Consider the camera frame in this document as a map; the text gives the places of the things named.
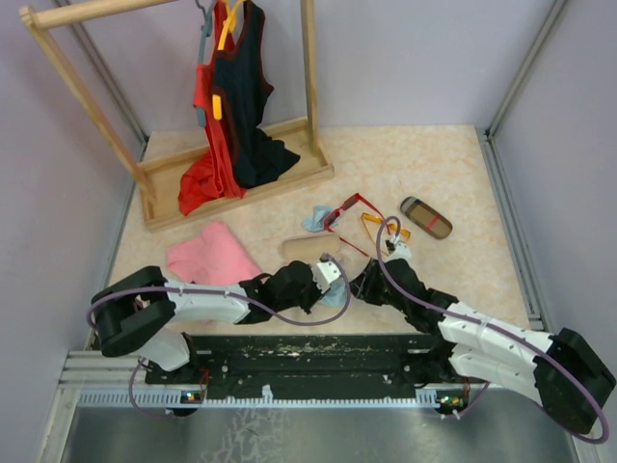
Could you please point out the wooden clothes rack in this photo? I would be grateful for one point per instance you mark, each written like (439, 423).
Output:
(158, 180)

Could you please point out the brown glasses case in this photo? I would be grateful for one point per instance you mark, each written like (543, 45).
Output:
(426, 218)

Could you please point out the orange sunglasses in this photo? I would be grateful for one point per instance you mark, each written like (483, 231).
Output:
(371, 223)

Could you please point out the yellow hanger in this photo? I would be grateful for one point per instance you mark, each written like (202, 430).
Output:
(228, 26)

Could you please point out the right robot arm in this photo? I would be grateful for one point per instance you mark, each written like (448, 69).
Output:
(561, 373)

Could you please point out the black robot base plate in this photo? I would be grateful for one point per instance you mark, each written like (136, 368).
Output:
(307, 367)

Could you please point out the small blue cloth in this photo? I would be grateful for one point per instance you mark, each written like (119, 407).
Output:
(316, 222)

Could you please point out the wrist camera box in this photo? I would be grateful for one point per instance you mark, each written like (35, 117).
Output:
(398, 249)
(324, 274)

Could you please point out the black tank top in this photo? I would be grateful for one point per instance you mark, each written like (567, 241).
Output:
(239, 82)

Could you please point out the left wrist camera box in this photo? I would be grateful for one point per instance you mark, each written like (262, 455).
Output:
(324, 274)

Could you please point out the white cable duct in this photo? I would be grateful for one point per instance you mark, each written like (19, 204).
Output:
(188, 399)

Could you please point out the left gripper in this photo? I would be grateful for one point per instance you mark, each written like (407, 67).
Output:
(317, 295)

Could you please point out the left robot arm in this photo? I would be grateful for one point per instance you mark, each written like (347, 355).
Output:
(133, 316)

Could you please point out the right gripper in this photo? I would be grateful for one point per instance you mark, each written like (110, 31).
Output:
(362, 286)

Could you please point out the grey-blue hanger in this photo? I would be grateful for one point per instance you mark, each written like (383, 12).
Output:
(207, 28)

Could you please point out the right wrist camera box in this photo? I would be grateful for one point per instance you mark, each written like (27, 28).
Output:
(398, 249)

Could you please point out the light blue cleaning cloth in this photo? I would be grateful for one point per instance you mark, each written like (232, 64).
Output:
(335, 296)

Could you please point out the red sunglasses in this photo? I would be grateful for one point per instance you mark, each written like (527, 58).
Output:
(338, 212)

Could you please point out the pink shirt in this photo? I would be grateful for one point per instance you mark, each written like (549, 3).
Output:
(215, 257)

